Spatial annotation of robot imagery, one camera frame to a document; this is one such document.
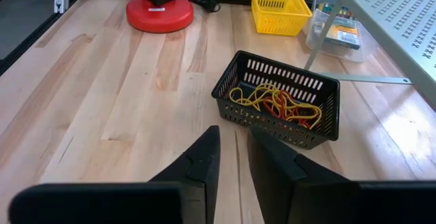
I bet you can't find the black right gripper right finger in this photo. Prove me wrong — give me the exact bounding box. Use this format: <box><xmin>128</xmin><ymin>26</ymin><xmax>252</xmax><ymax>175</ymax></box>
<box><xmin>247</xmin><ymin>125</ymin><xmax>359</xmax><ymax>224</ymax></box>

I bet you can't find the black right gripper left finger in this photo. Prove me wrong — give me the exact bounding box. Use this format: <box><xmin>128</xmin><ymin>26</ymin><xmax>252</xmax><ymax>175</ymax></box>
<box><xmin>149</xmin><ymin>125</ymin><xmax>221</xmax><ymax>224</ymax></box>

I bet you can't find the black plastic basket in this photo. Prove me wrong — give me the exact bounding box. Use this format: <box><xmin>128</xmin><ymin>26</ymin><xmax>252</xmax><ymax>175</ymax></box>
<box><xmin>211</xmin><ymin>50</ymin><xmax>341</xmax><ymax>150</ymax></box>

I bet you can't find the long red rubber band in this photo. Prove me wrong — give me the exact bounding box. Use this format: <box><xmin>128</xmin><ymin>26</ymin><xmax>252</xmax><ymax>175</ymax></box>
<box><xmin>289</xmin><ymin>106</ymin><xmax>313</xmax><ymax>129</ymax></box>

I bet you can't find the yellow plastic basket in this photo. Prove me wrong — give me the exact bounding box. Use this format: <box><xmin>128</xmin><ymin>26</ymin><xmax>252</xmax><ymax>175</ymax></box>
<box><xmin>251</xmin><ymin>0</ymin><xmax>313</xmax><ymax>37</ymax></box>

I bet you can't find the yellow crayon box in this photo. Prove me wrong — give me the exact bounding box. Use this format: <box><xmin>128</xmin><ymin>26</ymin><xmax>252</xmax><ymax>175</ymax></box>
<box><xmin>323</xmin><ymin>22</ymin><xmax>362</xmax><ymax>50</ymax></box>

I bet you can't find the clear plastic container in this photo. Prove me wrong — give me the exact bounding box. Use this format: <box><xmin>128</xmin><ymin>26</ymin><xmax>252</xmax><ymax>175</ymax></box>
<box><xmin>305</xmin><ymin>0</ymin><xmax>377</xmax><ymax>64</ymax></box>

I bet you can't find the yellow packet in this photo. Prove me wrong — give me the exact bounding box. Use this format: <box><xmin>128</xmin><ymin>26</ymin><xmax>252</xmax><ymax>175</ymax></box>
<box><xmin>318</xmin><ymin>1</ymin><xmax>357</xmax><ymax>24</ymax></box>

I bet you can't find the green perforated metal shelf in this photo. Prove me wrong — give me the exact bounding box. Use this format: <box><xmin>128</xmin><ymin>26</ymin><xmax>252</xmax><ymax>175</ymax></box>
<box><xmin>304</xmin><ymin>0</ymin><xmax>436</xmax><ymax>111</ymax></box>

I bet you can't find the red desk lamp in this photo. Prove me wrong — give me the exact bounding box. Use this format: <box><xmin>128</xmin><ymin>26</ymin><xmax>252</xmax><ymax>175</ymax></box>
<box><xmin>125</xmin><ymin>0</ymin><xmax>195</xmax><ymax>34</ymax></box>

